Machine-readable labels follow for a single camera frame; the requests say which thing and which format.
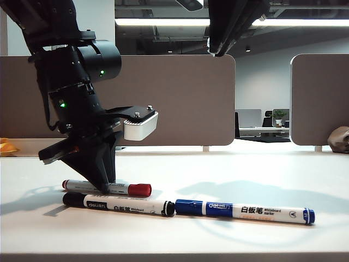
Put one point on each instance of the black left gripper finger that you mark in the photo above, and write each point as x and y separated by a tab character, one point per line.
113	158
92	166

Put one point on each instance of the wide brown desk divider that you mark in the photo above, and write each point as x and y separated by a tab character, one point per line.
177	95

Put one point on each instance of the black office chair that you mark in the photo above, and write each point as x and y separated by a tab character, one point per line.
268	118

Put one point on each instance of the blue whiteboard marker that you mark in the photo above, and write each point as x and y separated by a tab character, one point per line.
259	211

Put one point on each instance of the small potted green plant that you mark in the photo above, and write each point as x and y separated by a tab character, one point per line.
279	116

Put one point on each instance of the white background desk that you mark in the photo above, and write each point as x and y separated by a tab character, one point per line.
264	131

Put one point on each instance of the narrow brown desk divider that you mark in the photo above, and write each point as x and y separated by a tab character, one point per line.
319	95

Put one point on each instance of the black pendant ceiling lamp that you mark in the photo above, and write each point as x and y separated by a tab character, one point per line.
248	49

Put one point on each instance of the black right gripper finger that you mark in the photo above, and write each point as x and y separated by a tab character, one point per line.
253	13
223	21

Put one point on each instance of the long ceiling light strip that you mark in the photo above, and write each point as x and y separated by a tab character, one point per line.
163	22

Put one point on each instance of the brown crumpled object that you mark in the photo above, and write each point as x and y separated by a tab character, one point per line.
339	140

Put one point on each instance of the yellow crumpled cloth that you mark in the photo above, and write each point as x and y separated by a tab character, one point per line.
8	147

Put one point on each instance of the grey background desk partition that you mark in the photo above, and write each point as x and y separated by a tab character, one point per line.
249	118

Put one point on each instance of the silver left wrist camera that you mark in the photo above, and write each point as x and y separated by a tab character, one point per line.
139	128

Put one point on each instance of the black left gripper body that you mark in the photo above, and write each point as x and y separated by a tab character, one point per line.
90	131

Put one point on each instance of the red whiteboard marker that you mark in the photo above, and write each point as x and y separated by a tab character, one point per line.
139	189

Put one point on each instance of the black whiteboard marker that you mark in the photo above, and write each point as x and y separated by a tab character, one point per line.
122	206

